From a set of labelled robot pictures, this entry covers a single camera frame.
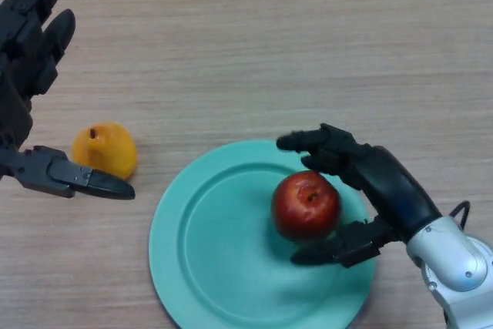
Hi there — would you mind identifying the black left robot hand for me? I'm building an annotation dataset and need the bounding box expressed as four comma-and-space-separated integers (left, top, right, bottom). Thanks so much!
0, 0, 136, 201

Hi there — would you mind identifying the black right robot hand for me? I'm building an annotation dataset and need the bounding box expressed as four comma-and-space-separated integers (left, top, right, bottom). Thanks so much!
276, 123, 442, 269

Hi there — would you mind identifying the red apple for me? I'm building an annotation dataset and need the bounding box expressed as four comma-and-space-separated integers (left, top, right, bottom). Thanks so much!
271, 170, 343, 243

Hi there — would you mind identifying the green round plate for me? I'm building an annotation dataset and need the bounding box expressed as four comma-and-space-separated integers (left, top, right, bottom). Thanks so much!
148, 139, 377, 329

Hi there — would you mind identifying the yellow pear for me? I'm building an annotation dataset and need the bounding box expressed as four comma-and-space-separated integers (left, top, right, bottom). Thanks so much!
71, 121, 139, 181

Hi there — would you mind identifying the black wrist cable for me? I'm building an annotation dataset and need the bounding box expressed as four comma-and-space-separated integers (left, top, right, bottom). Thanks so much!
449, 200, 471, 227

